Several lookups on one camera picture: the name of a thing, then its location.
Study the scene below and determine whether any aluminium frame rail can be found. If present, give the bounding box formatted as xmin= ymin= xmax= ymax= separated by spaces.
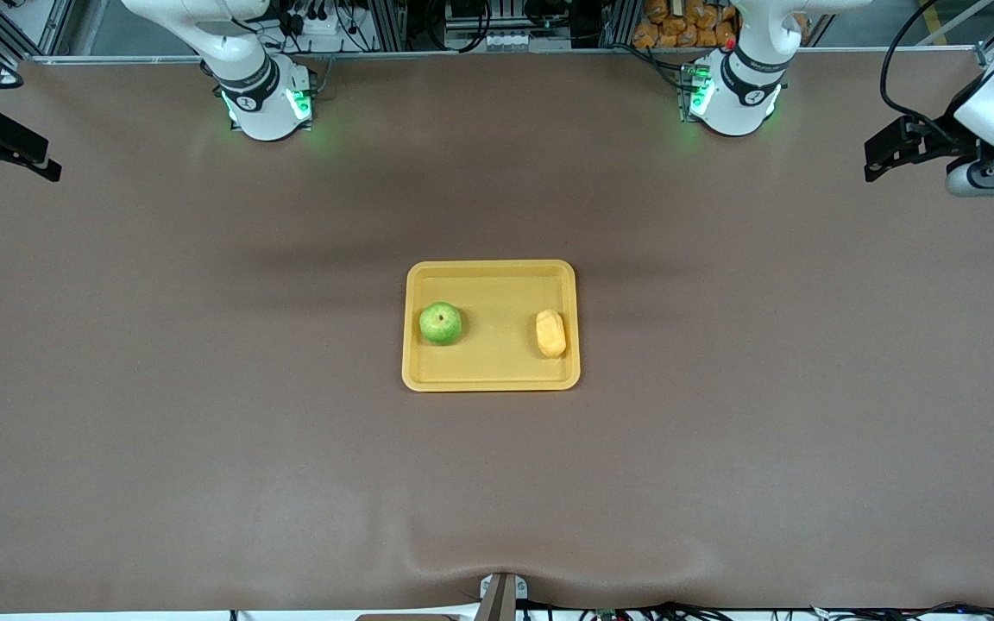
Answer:
xmin=29 ymin=47 xmax=981 ymax=64

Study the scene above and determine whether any brown table mat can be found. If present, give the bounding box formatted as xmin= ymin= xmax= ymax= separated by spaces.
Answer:
xmin=0 ymin=50 xmax=994 ymax=615

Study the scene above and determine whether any green apple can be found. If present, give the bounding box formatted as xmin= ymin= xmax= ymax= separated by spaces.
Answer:
xmin=418 ymin=301 xmax=464 ymax=346

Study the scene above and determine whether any yellow plastic tray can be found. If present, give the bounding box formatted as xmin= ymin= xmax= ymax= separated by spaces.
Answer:
xmin=401 ymin=260 xmax=582 ymax=393

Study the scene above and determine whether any bag of orange snacks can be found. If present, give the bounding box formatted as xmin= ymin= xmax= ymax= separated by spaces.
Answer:
xmin=632 ymin=0 xmax=739 ymax=49

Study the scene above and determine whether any white power strip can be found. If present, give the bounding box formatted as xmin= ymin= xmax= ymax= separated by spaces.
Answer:
xmin=286 ymin=10 xmax=353 ymax=41

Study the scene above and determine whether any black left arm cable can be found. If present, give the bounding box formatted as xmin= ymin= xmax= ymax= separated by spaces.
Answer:
xmin=881 ymin=0 xmax=959 ymax=135

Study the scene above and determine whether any yellow potato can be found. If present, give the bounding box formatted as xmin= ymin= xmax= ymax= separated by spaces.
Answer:
xmin=535 ymin=309 xmax=568 ymax=360

